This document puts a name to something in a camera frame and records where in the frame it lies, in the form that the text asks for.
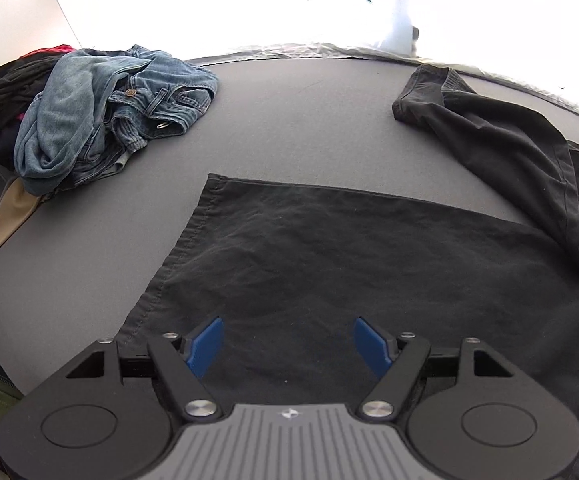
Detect grey tray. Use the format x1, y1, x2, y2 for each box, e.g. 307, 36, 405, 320
0, 0, 84, 97

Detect pile of black clothes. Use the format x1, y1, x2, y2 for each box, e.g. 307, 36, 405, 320
0, 52, 66, 172

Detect black pants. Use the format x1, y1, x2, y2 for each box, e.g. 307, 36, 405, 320
116, 64, 579, 480

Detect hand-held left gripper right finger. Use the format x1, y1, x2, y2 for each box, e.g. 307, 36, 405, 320
352, 316, 515, 420

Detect blue denim jeans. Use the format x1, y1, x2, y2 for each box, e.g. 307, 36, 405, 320
13, 45, 219, 196

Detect red garment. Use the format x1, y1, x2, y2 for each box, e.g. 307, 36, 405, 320
19, 45, 78, 60

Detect white carrot-print bed sheet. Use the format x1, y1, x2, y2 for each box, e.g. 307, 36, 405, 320
34, 0, 579, 128

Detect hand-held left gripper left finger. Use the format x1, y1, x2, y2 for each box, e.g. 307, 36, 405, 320
64, 316, 226, 422

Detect tan garment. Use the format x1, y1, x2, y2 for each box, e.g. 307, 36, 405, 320
0, 177, 46, 252

